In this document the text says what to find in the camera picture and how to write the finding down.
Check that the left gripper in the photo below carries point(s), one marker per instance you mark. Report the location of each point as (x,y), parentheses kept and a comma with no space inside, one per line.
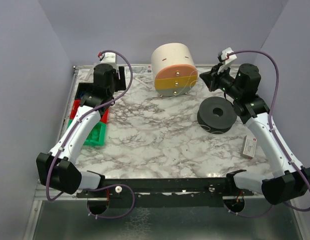
(121,78)

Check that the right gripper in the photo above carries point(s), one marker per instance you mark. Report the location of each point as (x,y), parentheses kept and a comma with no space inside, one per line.
(212,78)

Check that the black cable spool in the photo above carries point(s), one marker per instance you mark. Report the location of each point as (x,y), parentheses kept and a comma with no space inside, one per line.
(216,115)

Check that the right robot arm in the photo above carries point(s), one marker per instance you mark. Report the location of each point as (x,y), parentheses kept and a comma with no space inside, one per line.
(290,179)

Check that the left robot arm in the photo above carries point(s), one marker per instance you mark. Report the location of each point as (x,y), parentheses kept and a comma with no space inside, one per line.
(57,168)

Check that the white plastic stick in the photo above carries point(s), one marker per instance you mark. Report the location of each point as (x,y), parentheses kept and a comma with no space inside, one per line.
(143,83)

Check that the white flat packet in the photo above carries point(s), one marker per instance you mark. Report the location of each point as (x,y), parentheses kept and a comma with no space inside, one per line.
(141,69)

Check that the clear plastic strip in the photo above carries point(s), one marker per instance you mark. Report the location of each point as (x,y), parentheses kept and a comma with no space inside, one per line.
(91,70)

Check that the cream cylindrical drawer cabinet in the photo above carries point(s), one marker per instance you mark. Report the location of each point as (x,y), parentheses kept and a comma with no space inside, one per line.
(173,69)

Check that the red storage bin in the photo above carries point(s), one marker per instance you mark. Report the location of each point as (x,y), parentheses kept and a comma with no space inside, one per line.
(74,109)

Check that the green storage bin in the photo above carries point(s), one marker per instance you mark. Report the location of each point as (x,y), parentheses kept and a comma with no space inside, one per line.
(97,135)

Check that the small white cardboard box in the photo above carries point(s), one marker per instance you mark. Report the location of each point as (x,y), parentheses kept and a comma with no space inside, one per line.
(248,147)

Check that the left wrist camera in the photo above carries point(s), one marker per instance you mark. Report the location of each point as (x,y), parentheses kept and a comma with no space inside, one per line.
(108,58)

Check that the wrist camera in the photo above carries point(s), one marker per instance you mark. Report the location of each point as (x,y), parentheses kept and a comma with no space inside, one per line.
(108,58)
(226,58)

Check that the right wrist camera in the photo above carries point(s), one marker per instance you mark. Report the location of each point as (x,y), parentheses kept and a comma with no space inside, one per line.
(226,58)

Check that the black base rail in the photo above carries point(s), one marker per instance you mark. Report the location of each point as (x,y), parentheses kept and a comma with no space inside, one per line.
(165,192)

